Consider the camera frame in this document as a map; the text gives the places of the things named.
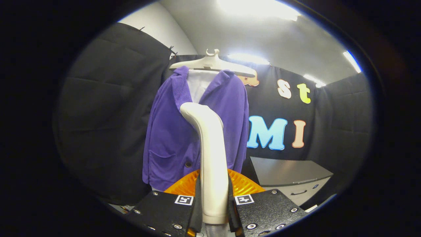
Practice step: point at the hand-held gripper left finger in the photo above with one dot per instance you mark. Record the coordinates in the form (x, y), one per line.
(164, 212)

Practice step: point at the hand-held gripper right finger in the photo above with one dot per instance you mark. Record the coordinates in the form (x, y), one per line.
(266, 210)

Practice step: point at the purple button jacket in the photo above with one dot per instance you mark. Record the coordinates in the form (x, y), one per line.
(171, 141)

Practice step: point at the white garment steamer head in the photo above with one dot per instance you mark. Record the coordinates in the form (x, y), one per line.
(212, 158)

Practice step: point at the white plastic clothes hanger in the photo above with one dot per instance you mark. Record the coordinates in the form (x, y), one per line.
(213, 63)

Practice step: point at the grey drawer cabinet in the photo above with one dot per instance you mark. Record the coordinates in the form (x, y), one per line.
(289, 172)

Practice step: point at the ceiling light panel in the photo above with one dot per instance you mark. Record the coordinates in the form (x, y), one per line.
(248, 59)
(352, 62)
(314, 80)

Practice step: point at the large square ceiling light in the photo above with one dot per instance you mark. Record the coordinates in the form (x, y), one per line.
(260, 10)

